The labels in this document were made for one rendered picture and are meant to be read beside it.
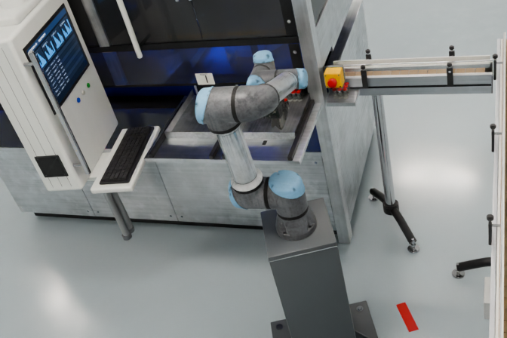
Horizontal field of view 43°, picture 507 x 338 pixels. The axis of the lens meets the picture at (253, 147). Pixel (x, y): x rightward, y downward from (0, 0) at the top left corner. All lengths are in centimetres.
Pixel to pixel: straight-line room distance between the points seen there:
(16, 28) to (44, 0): 24
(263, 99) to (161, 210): 179
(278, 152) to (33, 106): 99
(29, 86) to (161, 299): 135
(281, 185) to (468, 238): 140
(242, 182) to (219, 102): 37
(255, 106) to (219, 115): 11
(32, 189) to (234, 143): 216
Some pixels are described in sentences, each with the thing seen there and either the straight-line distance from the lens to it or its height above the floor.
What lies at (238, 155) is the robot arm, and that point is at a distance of 213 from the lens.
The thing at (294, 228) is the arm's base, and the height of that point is 84.
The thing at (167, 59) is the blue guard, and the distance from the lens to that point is 297.
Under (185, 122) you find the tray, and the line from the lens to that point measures 294.
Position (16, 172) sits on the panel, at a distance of 402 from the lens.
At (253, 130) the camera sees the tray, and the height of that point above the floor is 88.
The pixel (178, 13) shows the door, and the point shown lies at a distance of 283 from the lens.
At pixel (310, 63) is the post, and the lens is 274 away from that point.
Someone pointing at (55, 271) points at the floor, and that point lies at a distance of 388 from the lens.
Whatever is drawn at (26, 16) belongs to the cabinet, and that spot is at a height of 155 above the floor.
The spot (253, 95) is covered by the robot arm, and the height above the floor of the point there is 141.
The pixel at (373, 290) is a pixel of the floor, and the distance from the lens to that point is 318.
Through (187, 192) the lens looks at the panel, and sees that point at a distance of 347.
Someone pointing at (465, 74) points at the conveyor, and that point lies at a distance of 281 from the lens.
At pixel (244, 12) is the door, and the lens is 271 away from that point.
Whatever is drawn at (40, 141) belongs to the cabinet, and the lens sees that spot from 282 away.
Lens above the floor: 243
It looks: 36 degrees down
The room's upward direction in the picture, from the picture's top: 15 degrees counter-clockwise
